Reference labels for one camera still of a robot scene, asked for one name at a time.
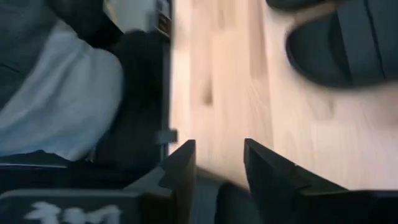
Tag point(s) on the black rubber slide sandal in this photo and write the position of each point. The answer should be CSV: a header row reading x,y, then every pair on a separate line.
x,y
292,3
342,53

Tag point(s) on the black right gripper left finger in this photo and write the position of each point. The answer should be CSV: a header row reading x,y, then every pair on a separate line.
x,y
183,186

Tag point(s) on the white sheet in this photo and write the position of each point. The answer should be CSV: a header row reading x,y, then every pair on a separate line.
x,y
62,93

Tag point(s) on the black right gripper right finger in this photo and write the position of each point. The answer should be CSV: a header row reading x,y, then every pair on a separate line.
x,y
280,193

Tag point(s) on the black aluminium table frame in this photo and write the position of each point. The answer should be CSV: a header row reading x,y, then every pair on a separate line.
x,y
140,109

